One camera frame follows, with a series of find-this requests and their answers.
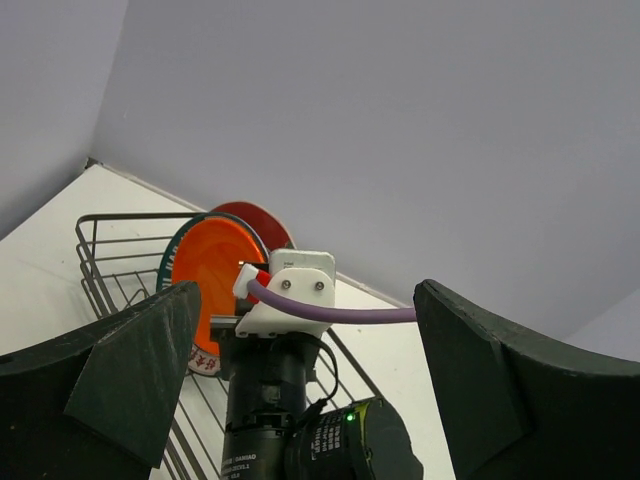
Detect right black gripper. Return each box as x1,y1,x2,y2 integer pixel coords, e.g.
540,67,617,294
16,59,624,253
211,320,320,430

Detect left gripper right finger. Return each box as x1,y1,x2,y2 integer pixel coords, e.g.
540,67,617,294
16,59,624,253
414,280,639,479

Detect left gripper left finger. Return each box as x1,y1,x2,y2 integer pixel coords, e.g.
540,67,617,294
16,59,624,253
1,281,201,479

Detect white plate teal rim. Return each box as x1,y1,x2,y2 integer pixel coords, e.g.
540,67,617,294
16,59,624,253
156,212,269,377

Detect orange plate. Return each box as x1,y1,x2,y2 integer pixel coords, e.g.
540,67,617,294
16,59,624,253
170,214,268,355

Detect red teal flower plate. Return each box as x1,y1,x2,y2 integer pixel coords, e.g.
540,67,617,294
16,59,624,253
212,201,295,251

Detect wire dish rack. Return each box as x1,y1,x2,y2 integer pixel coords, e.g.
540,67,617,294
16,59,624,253
74,212,401,480

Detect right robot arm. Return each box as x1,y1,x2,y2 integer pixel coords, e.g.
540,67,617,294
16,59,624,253
211,317,424,479

